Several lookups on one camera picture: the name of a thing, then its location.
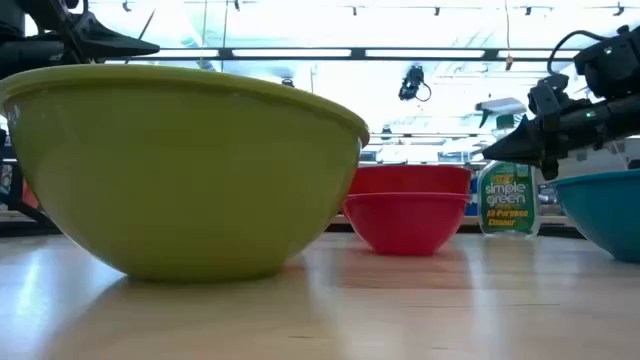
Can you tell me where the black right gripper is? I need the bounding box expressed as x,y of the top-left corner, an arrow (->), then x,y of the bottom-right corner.
481,94 -> 640,181

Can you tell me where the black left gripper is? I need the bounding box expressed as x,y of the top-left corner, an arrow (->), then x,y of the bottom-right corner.
0,10 -> 161,81

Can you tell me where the teal bowl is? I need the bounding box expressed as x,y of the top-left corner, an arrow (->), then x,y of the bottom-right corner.
549,168 -> 640,264

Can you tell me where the large lime green bowl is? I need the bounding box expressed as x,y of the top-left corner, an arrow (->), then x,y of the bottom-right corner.
0,63 -> 371,282

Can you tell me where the simple green spray bottle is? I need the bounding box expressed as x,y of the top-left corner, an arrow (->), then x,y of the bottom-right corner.
474,97 -> 542,239

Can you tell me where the blue box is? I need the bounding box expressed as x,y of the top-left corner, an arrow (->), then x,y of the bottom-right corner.
464,174 -> 480,217

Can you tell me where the large red bowl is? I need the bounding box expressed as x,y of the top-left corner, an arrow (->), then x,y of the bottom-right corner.
348,164 -> 474,197

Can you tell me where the small pink bowl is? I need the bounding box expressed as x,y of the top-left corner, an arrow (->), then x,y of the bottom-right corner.
342,191 -> 472,257

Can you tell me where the red cloth screen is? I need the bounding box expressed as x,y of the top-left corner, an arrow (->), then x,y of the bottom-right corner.
20,180 -> 42,210

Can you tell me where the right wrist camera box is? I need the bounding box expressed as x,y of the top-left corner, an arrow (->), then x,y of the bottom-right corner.
527,73 -> 571,119

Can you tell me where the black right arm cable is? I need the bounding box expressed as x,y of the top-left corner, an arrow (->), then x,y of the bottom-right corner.
546,29 -> 609,76

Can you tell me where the black hanging camera with cable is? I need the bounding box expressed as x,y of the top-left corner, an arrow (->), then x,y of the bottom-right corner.
397,64 -> 433,103

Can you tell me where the black overhead frame rail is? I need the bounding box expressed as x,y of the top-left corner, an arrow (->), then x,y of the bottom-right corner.
102,46 -> 579,63

